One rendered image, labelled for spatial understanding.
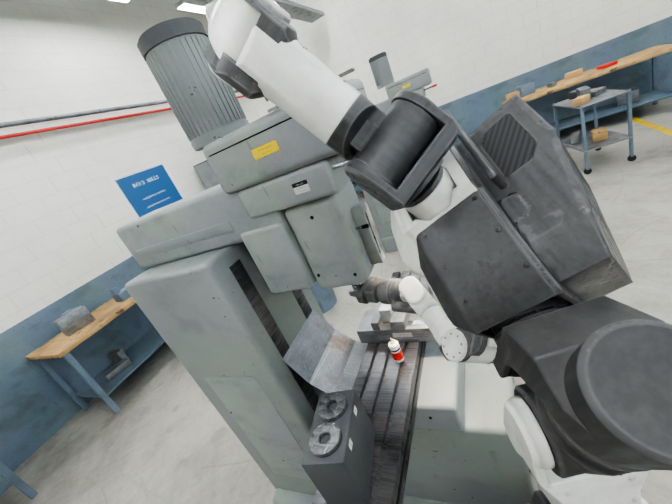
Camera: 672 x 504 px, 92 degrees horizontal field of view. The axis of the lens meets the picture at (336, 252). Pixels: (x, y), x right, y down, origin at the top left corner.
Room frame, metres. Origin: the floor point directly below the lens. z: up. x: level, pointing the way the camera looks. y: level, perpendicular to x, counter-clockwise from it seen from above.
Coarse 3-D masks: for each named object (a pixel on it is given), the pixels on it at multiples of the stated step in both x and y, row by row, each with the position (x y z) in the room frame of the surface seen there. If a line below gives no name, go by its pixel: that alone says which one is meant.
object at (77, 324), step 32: (608, 64) 4.96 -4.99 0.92; (640, 96) 5.00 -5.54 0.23; (64, 320) 3.34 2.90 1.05; (96, 320) 3.46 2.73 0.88; (32, 352) 3.32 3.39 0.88; (64, 352) 2.95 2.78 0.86; (128, 352) 3.81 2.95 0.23; (64, 384) 3.30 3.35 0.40; (96, 384) 2.98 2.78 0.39; (0, 480) 2.35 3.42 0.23
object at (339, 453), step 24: (336, 408) 0.71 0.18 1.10; (360, 408) 0.74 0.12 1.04; (312, 432) 0.68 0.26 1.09; (336, 432) 0.64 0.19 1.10; (360, 432) 0.68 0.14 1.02; (312, 456) 0.61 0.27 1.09; (336, 456) 0.58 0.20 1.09; (360, 456) 0.63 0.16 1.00; (312, 480) 0.60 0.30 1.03; (336, 480) 0.58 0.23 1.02; (360, 480) 0.58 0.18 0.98
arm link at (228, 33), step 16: (224, 0) 0.56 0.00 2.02; (240, 0) 0.55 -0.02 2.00; (224, 16) 0.56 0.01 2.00; (240, 16) 0.55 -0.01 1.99; (256, 16) 0.54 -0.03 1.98; (208, 32) 0.58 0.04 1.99; (224, 32) 0.56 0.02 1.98; (240, 32) 0.55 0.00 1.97; (208, 48) 0.58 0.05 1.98; (224, 48) 0.56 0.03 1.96; (240, 48) 0.55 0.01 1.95
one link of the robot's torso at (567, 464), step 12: (528, 396) 0.29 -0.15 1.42; (540, 408) 0.27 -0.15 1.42; (540, 420) 0.26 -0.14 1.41; (552, 432) 0.25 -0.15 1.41; (552, 444) 0.24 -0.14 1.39; (564, 444) 0.23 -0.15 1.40; (564, 456) 0.23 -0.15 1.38; (576, 456) 0.22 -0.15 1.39; (564, 468) 0.23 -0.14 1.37; (576, 468) 0.23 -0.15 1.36; (588, 468) 0.22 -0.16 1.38; (600, 468) 0.21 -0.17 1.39
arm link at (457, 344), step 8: (456, 328) 0.63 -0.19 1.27; (448, 336) 0.63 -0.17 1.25; (456, 336) 0.61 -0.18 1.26; (464, 336) 0.60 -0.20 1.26; (472, 336) 0.58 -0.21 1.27; (480, 336) 0.57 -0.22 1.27; (448, 344) 0.62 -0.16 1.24; (456, 344) 0.60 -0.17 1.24; (464, 344) 0.59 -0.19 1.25; (472, 344) 0.57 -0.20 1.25; (480, 344) 0.57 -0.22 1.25; (488, 344) 0.57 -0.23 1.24; (448, 352) 0.61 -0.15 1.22; (456, 352) 0.59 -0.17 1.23; (464, 352) 0.58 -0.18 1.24; (472, 352) 0.57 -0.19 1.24; (480, 352) 0.57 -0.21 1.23; (456, 360) 0.59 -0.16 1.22
